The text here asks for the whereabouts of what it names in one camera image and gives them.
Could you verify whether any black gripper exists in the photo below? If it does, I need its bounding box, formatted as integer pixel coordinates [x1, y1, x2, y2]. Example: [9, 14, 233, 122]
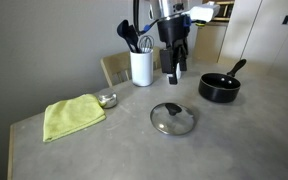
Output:
[157, 14, 189, 85]

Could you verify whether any glass lid with black knob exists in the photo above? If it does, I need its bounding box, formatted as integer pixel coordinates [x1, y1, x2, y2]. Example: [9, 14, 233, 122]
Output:
[149, 102, 197, 137]

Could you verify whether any white paper towel roll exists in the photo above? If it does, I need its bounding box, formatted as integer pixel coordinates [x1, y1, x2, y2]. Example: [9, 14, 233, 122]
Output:
[166, 62, 183, 80]

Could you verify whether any metal whisk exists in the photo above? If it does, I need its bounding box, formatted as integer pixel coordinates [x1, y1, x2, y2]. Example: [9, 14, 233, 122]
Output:
[138, 34, 155, 54]

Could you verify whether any white utensil holder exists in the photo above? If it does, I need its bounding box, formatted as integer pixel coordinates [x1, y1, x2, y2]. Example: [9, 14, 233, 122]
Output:
[129, 49, 154, 88]

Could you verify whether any beige cabinet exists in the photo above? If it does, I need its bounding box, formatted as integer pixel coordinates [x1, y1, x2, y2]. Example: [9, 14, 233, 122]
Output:
[192, 22, 228, 64]

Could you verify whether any black spatula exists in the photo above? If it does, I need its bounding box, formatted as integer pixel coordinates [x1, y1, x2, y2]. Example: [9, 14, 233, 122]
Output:
[127, 24, 142, 54]

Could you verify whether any black ladle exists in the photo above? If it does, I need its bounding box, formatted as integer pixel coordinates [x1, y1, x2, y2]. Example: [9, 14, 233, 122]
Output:
[116, 19, 137, 54]

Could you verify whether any small round metal container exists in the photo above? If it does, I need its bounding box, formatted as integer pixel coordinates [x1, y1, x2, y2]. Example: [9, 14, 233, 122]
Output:
[97, 88, 119, 110]

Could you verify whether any yellow-green cloth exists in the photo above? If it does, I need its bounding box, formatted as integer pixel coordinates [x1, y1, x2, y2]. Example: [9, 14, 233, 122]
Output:
[42, 93, 107, 144]

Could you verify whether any black saucepan with handle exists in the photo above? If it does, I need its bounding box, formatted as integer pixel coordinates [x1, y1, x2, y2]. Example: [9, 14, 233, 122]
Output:
[198, 58, 248, 104]

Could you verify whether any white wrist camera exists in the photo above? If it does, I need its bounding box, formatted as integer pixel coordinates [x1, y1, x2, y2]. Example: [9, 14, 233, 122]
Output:
[183, 2, 221, 24]

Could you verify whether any black cable with blue plug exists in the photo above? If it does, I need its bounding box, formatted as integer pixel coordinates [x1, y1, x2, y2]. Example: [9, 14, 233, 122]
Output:
[132, 0, 159, 36]

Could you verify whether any wooden chair by wall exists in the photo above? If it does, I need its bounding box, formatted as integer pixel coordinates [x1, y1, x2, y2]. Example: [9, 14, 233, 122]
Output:
[99, 46, 162, 88]

